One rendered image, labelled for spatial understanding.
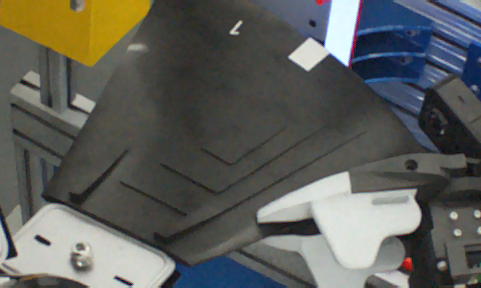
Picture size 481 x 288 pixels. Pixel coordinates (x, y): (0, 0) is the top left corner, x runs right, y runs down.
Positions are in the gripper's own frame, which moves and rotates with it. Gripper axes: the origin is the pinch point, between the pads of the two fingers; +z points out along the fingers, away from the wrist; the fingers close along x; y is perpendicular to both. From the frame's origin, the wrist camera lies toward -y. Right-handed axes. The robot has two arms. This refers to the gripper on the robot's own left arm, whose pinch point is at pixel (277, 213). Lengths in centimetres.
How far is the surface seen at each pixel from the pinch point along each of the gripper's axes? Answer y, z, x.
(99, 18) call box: -33.0, 9.3, 17.9
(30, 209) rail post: -38, 18, 55
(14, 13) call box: -37.5, 17.6, 21.2
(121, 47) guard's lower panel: -115, 2, 112
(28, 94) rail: -40, 17, 36
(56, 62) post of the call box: -37.9, 13.4, 29.1
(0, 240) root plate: 6.6, 15.5, -8.3
